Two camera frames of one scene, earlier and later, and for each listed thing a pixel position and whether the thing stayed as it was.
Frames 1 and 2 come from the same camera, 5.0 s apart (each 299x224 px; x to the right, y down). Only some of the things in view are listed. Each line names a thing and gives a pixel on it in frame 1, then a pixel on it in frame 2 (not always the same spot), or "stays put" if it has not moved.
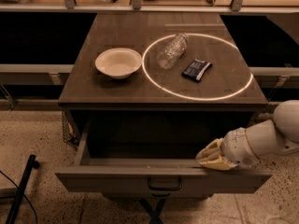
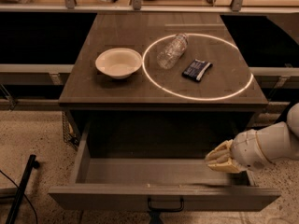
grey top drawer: [154, 160] -> [163, 184]
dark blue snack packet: [196, 68] stays put
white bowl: [118, 63] stays put
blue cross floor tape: [154, 215] stays put
